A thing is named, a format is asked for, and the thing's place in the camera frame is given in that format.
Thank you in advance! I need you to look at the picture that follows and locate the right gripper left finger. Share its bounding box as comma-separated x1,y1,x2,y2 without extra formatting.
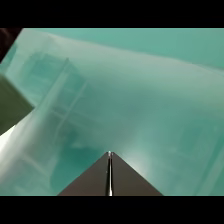
57,152,110,197

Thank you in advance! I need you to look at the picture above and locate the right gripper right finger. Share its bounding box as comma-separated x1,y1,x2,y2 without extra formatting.
110,151,164,197

